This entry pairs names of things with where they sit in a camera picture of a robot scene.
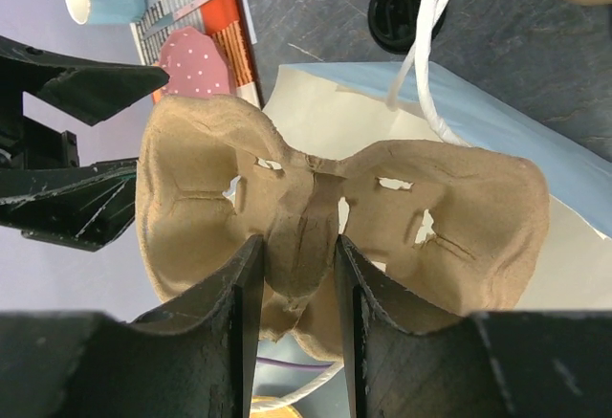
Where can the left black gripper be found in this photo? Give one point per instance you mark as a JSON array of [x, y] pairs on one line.
[[44, 192]]

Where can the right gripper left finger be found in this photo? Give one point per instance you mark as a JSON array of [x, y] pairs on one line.
[[193, 356]]

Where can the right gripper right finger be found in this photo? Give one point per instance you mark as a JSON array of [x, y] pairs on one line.
[[404, 357]]

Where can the brown cardboard cup carrier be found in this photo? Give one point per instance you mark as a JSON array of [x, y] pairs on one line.
[[461, 228]]

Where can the light blue paper bag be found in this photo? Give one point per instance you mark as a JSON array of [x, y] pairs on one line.
[[531, 78]]

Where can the black coffee cup lid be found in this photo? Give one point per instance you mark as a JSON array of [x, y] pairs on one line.
[[392, 24]]

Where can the orange plastic bowl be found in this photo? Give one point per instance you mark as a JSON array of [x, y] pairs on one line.
[[281, 412]]

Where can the pink dotted plate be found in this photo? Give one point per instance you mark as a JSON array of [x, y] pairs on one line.
[[196, 66]]

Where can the colourful patchwork placemat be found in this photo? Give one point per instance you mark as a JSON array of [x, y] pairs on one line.
[[227, 22]]

